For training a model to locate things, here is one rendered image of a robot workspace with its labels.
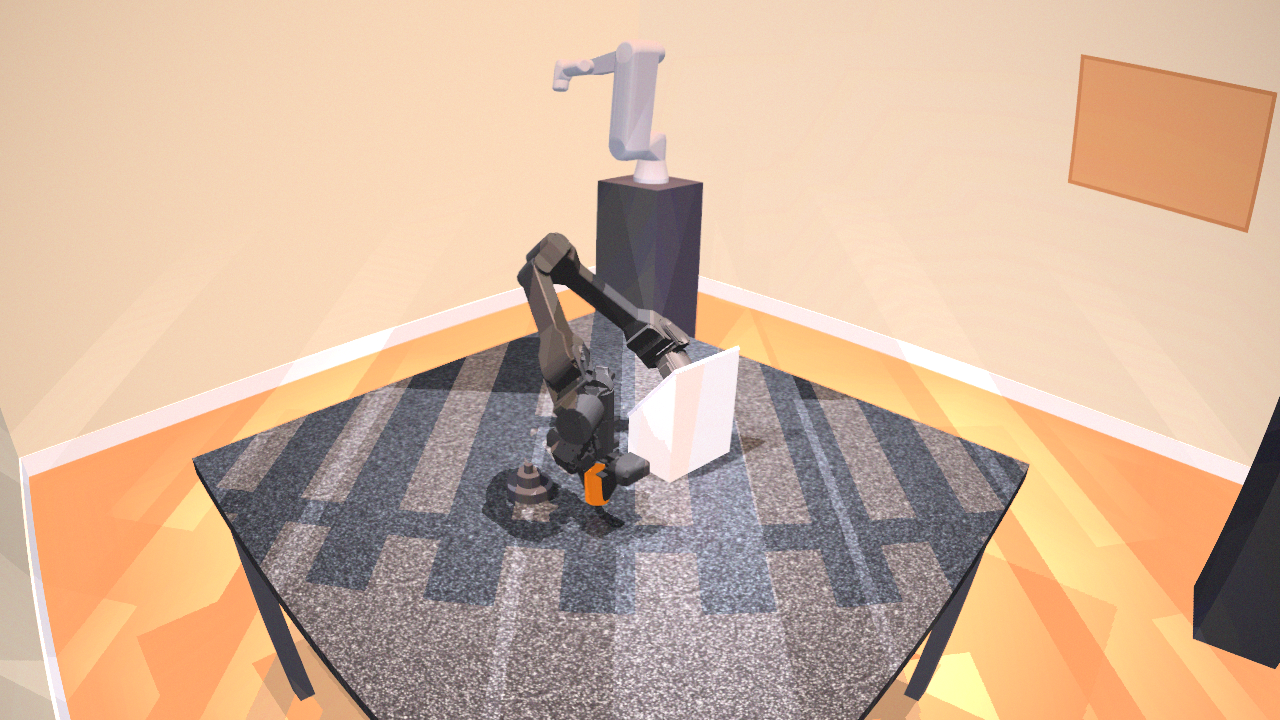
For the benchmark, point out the orange knob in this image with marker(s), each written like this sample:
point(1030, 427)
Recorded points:
point(593, 486)

